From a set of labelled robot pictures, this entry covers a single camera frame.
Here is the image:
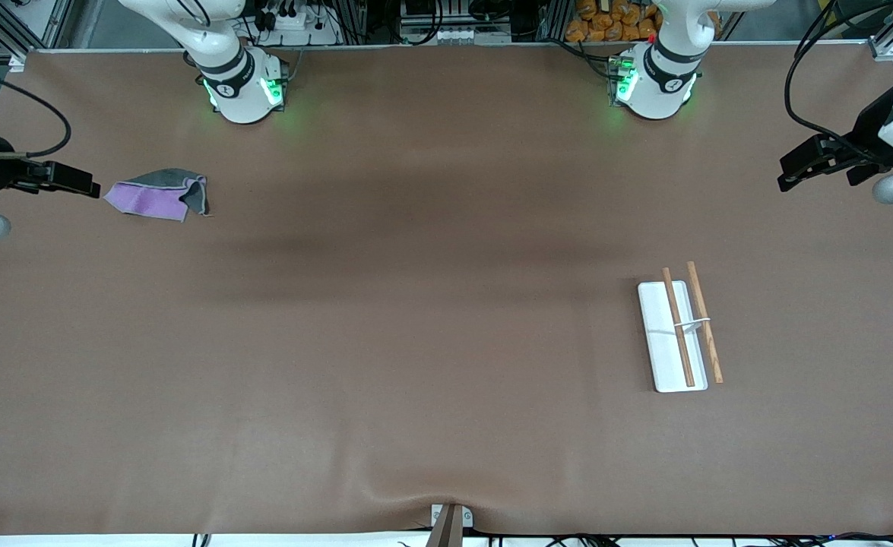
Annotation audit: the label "purple and grey towel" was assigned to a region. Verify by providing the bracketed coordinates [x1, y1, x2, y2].
[103, 168, 212, 223]

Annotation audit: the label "wooden rack rod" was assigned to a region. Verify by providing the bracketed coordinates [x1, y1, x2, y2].
[662, 267, 696, 388]
[686, 261, 724, 384]

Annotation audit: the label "white rack base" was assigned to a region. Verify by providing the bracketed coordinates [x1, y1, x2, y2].
[637, 280, 710, 394]

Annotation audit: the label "orange snack packets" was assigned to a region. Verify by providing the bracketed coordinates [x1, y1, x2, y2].
[565, 0, 661, 44]

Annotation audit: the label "white power strip with plugs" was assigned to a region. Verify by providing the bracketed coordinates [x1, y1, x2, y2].
[252, 6, 342, 48]

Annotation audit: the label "brown table cover mat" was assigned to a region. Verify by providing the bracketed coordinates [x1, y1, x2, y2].
[0, 46, 893, 537]

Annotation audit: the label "white terminal block strip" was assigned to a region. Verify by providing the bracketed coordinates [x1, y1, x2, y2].
[434, 26, 512, 46]

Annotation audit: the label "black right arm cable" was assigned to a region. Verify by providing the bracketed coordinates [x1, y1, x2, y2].
[0, 67, 73, 160]

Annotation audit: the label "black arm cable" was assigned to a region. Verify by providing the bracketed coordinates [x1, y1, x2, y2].
[0, 67, 73, 160]
[784, 0, 893, 165]

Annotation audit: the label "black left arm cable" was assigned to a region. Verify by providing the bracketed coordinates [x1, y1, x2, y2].
[784, 0, 893, 165]

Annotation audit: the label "metal table edge bracket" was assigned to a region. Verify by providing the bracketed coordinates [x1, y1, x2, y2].
[430, 503, 474, 530]

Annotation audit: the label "brown camera support bar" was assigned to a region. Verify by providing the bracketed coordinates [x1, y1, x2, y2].
[424, 504, 465, 547]

